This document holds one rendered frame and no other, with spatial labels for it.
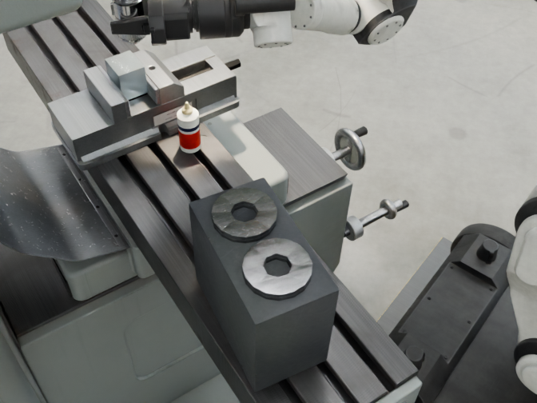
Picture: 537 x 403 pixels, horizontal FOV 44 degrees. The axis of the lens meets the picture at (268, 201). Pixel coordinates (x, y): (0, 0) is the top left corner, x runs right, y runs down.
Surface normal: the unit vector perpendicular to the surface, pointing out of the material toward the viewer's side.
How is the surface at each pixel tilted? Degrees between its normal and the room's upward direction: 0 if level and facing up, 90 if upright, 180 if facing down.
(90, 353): 90
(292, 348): 90
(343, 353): 0
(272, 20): 47
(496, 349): 0
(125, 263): 90
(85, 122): 0
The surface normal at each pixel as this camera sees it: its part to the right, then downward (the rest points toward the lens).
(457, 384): 0.02, -0.66
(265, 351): 0.44, 0.68
